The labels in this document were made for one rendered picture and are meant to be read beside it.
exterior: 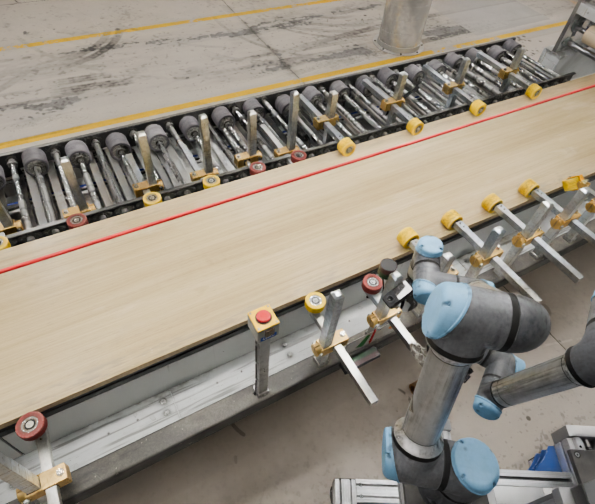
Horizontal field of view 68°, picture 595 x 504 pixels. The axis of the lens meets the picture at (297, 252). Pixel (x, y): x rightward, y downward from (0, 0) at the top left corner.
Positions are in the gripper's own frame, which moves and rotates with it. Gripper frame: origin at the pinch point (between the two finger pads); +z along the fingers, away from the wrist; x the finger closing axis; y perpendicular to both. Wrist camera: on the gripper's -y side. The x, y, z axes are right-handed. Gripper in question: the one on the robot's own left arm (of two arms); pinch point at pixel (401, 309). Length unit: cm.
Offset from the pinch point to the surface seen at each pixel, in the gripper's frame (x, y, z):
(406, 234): 31.0, 27.2, 7.2
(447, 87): 118, 125, 15
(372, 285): 19.0, 2.9, 12.5
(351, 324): 19.8, -2.8, 40.6
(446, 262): 7.0, 24.6, -3.5
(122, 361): 30, -91, 6
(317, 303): 21.2, -21.0, 10.9
